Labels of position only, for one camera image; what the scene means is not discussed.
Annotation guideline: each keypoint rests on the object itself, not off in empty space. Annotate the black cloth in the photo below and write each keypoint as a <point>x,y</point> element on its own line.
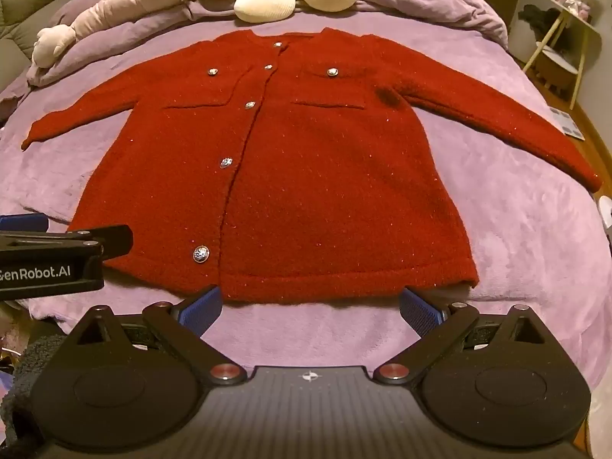
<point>540,21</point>

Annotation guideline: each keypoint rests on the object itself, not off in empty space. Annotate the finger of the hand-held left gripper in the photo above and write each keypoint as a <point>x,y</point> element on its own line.
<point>21,223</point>
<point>71,241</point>

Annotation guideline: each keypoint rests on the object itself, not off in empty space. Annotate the white round basket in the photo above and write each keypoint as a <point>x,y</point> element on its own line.
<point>557,69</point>

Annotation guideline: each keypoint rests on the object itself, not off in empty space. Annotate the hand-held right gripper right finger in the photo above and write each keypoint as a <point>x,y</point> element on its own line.
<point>417,311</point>

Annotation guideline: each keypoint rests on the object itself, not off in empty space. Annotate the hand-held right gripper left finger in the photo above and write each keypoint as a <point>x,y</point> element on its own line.
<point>205,310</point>

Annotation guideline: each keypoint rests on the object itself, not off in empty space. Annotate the green padded headboard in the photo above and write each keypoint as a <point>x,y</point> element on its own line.
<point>28,9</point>

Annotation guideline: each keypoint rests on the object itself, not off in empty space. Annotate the white side table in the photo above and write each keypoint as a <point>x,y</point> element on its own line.
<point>581,26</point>

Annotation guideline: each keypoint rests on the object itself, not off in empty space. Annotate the red knitted cardigan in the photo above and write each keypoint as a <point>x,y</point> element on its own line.
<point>311,177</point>

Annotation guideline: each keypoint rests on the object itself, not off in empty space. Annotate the small patterned card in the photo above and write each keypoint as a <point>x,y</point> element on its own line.
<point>566,124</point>

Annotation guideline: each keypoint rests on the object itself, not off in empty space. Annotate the person's dark fleece clothing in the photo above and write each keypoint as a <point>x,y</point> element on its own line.
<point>24,382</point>

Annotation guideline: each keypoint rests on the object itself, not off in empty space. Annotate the purple bed sheet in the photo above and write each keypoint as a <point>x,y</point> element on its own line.
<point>526,229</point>

